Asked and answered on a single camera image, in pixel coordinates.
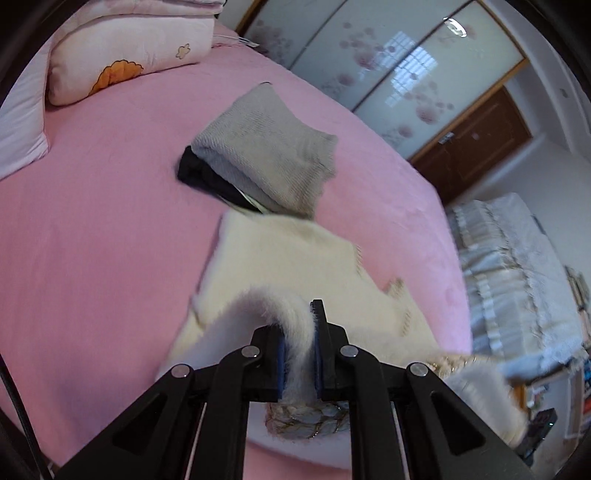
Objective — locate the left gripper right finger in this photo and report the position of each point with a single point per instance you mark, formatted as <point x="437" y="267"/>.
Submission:
<point x="406" y="423"/>

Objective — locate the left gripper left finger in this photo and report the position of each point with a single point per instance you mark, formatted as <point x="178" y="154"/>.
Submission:
<point x="191" y="423"/>

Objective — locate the white fluffy cardigan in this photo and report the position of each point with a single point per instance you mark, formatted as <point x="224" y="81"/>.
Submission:
<point x="266" y="270"/>

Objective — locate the lace covered furniture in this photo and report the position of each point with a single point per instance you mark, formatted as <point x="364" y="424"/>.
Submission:
<point x="522" y="310"/>

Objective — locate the pink bed blanket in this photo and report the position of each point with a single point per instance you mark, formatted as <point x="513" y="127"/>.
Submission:
<point x="101" y="246"/>

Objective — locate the black folded garment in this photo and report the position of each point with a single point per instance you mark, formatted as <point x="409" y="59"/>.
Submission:
<point x="197" y="174"/>

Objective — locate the brown wooden door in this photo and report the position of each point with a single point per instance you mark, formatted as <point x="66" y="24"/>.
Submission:
<point x="493" y="132"/>

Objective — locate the grey knitted folded sweater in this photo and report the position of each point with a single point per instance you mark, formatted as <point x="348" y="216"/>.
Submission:
<point x="259" y="146"/>

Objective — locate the pink Playmate pillow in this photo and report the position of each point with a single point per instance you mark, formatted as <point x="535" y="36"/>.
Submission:
<point x="23" y="139"/>

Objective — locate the floral sliding wardrobe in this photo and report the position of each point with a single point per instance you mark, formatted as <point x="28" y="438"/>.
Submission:
<point x="407" y="69"/>

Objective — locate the folded pink quilt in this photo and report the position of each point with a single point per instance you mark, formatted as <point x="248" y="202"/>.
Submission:
<point x="108" y="42"/>

